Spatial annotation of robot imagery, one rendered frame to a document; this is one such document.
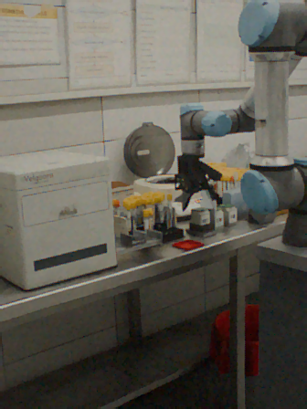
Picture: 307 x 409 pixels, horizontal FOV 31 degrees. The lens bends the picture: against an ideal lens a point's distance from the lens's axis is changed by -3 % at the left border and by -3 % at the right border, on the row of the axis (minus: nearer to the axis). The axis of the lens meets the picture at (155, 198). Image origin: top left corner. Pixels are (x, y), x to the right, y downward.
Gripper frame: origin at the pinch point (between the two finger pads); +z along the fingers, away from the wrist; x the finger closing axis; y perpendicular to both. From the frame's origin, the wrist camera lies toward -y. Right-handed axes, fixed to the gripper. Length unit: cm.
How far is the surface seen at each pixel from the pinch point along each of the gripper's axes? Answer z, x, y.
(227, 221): 4.2, 0.8, -11.6
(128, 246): 2.1, 5.0, 31.7
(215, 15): -71, -55, -64
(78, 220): -9, 8, 49
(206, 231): 4.7, 3.0, 0.5
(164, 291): 50, -57, -29
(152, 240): 2.1, 5.5, 23.8
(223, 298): 65, -58, -66
